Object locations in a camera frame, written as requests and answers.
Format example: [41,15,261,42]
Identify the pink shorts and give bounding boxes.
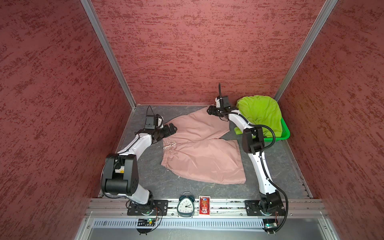
[161,108,246,185]

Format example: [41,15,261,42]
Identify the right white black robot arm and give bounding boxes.
[207,95,289,216]

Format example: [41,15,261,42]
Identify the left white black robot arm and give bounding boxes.
[100,115,178,216]

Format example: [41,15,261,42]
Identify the lime green shorts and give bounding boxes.
[236,96,283,138]

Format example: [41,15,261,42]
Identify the green plastic basket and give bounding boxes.
[276,118,291,142]

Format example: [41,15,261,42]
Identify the dark green alarm clock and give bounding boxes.
[177,192,195,218]

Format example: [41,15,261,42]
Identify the red playing card box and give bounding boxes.
[199,196,211,216]

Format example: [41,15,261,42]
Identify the left green circuit board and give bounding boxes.
[137,219,156,228]

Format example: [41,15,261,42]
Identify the green circuit board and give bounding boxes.
[137,219,156,228]
[263,219,279,233]

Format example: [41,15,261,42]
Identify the right green circuit board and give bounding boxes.
[263,219,279,233]

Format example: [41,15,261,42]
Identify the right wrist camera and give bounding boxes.
[215,96,222,109]

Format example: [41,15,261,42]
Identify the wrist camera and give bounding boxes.
[155,114,164,129]
[215,96,222,109]

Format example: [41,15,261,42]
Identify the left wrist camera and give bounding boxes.
[155,114,164,129]

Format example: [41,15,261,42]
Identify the right black corrugated cable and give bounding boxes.
[217,82,289,232]

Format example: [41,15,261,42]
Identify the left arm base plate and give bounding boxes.
[127,200,169,217]

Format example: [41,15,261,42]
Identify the aluminium mounting rail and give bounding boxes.
[85,198,330,219]

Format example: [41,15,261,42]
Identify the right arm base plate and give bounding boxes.
[245,200,286,217]

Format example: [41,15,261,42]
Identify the left aluminium corner post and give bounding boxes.
[81,0,137,110]

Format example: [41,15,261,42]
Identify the aluminium corner post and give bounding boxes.
[274,0,338,102]
[81,0,137,110]

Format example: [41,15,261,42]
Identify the white perforated cable duct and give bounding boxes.
[93,218,263,231]

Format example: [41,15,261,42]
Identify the right aluminium corner post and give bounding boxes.
[274,0,338,102]

